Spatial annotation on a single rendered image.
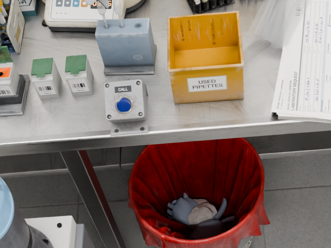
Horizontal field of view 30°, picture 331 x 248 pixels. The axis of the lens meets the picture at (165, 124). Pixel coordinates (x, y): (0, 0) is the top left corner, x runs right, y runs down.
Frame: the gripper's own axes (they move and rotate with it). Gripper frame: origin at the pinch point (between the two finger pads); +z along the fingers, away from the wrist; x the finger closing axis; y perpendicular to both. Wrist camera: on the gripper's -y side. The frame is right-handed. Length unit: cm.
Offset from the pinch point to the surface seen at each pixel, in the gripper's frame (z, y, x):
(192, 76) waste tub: 9.5, 6.9, 22.9
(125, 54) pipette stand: 12.2, -0.4, 8.3
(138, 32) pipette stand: 6.7, -0.6, 11.7
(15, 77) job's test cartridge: 11.7, 8.0, -11.4
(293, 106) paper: 16.3, 6.4, 40.6
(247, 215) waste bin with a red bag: 61, 4, 31
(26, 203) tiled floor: 102, -17, -47
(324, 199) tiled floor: 103, -31, 51
